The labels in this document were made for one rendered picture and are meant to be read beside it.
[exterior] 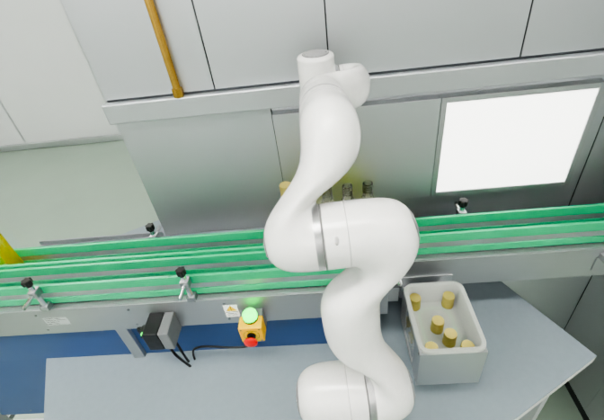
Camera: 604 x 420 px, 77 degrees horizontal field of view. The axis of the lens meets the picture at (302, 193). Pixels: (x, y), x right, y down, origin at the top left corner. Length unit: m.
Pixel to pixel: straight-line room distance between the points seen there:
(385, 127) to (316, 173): 0.63
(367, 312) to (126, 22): 0.90
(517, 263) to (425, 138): 0.48
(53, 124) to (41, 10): 1.27
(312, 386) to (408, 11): 0.88
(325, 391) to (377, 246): 0.36
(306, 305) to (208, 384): 0.44
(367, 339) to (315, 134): 0.35
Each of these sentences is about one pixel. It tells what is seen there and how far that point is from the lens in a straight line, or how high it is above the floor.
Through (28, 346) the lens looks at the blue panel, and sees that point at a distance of 1.73.
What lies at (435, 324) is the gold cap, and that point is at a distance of 1.18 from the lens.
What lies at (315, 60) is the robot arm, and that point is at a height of 1.68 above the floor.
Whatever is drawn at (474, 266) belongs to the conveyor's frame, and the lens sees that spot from 1.31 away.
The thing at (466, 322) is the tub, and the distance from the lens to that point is 1.22.
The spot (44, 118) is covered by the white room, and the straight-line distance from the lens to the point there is 5.33.
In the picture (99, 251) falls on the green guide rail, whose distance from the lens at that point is 1.47.
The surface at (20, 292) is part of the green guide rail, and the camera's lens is 1.46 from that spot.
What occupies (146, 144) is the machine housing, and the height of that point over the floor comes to 1.42.
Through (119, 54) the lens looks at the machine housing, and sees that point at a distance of 1.17.
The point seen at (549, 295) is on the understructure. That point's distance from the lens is 1.93.
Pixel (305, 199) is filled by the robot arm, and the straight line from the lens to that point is 0.52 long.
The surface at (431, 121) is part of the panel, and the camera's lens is 1.16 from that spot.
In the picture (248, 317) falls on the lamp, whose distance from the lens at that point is 1.16.
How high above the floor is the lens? 1.94
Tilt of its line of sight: 37 degrees down
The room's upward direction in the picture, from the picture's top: 8 degrees counter-clockwise
